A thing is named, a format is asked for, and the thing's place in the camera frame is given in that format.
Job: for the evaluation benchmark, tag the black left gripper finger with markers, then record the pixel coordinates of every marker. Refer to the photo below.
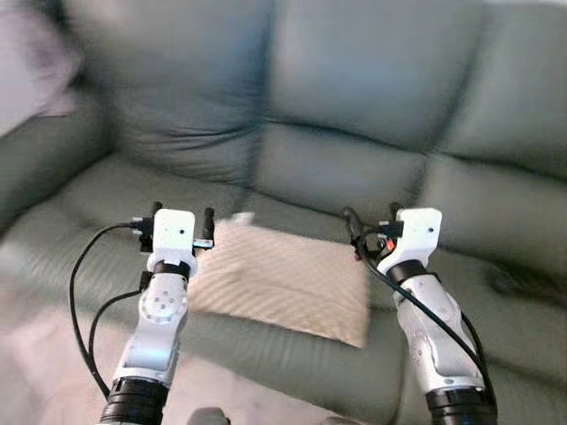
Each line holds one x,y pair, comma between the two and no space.
209,223
158,207

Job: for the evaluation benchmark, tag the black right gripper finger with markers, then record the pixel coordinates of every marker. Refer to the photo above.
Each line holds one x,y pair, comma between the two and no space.
395,210
353,226

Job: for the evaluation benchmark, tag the light textured pillow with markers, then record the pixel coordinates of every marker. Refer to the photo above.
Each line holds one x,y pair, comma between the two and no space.
283,279

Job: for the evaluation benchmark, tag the green leather sofa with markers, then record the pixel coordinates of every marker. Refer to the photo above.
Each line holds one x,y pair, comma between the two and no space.
372,88

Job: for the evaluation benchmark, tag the silver left robot leg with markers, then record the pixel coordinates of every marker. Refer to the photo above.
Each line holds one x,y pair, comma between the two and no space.
208,418

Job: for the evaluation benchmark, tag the pale lilac cushion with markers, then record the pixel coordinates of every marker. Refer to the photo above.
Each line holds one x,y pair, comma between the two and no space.
35,62

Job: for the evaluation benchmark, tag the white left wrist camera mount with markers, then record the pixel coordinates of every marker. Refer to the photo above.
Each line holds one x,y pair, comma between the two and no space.
174,230

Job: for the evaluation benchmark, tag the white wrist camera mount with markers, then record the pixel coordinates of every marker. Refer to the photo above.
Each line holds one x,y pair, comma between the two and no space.
421,232
174,230

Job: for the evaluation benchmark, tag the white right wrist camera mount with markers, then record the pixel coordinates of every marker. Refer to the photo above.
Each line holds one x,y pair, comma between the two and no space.
421,232

